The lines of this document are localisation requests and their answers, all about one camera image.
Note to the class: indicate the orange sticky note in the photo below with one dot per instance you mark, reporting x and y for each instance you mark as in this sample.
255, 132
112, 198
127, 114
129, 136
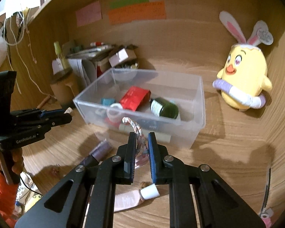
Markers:
138, 12

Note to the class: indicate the small cardboard box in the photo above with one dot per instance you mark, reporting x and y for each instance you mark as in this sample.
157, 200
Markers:
122, 56

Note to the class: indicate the clear plastic storage bin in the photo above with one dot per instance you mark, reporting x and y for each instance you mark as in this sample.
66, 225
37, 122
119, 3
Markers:
184, 90

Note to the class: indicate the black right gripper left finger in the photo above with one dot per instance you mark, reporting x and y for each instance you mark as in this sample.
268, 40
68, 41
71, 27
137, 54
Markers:
85, 196

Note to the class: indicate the yellow chick plush toy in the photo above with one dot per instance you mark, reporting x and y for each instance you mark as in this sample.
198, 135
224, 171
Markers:
245, 73

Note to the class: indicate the white tape roll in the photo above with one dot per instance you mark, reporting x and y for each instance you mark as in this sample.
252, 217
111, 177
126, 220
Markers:
114, 113

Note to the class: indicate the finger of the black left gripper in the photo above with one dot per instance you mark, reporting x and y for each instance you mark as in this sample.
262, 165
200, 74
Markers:
56, 119
53, 112

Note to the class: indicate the green spray bottle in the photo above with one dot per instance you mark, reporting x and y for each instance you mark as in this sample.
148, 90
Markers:
60, 55

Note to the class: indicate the teal tape roll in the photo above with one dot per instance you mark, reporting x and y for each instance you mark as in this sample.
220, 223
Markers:
107, 101

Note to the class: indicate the dark purple cosmetic bottle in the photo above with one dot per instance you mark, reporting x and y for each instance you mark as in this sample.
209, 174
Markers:
97, 154

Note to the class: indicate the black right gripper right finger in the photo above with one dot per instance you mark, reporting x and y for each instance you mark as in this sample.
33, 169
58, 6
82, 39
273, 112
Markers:
198, 196

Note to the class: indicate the left hand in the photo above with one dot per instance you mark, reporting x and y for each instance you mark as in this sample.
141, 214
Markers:
18, 160

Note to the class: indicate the dark green bottle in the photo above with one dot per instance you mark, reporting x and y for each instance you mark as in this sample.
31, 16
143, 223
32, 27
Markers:
163, 108

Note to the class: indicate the white paper box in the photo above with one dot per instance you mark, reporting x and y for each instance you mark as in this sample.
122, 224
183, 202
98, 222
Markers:
84, 70

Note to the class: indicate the red packet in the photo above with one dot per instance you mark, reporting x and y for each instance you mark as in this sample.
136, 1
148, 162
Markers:
134, 98

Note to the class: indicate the green sticky note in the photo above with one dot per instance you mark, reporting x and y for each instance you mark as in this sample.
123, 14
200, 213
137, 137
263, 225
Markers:
122, 3

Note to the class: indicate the pink tube white cap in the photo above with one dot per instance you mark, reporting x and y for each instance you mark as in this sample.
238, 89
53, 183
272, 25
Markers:
134, 198

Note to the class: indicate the pink sticky note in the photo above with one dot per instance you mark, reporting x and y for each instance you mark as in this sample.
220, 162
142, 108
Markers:
89, 14

